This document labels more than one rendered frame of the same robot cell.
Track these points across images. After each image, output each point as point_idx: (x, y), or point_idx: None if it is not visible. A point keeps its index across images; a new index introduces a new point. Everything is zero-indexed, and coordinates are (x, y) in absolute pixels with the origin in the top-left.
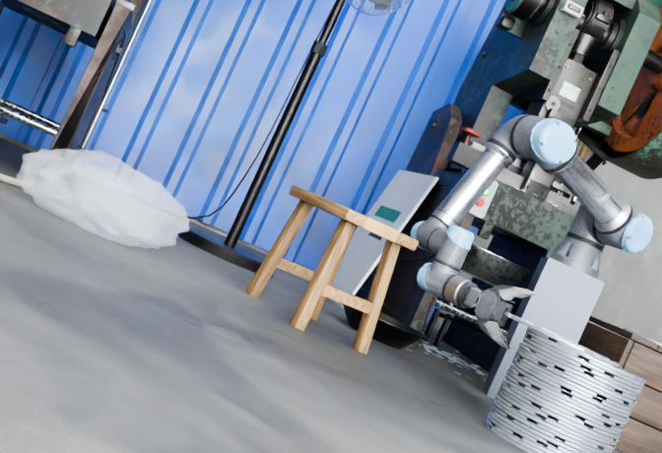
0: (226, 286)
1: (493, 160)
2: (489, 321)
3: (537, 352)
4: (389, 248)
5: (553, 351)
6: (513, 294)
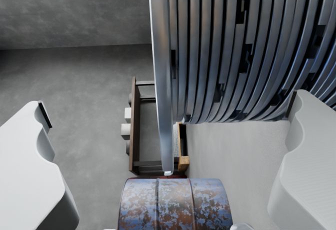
0: None
1: None
2: (331, 229)
3: (221, 50)
4: None
5: (197, 80)
6: (31, 142)
